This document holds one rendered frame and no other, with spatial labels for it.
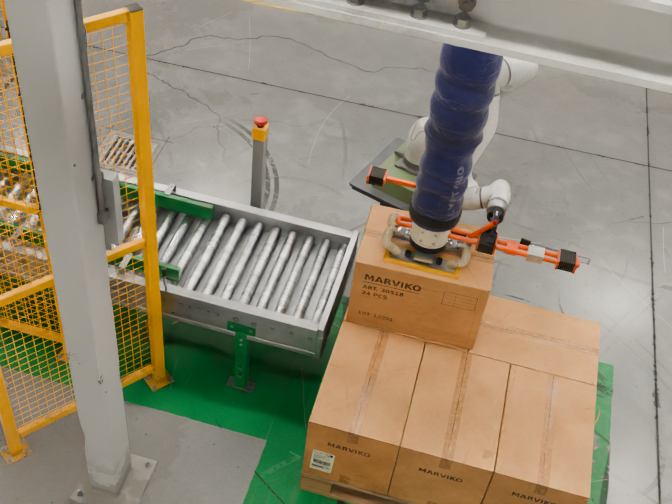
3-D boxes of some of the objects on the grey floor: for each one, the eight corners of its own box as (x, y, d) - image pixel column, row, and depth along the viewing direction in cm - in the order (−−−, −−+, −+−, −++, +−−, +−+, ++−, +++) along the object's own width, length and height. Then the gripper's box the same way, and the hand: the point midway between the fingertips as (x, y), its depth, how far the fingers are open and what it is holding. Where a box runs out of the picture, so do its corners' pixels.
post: (246, 268, 519) (252, 128, 449) (250, 260, 524) (256, 120, 454) (258, 271, 518) (265, 131, 448) (261, 263, 523) (269, 123, 453)
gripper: (508, 200, 404) (502, 235, 388) (500, 228, 416) (493, 262, 399) (491, 196, 405) (484, 230, 388) (483, 224, 417) (476, 258, 400)
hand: (490, 242), depth 396 cm, fingers closed on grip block, 4 cm apart
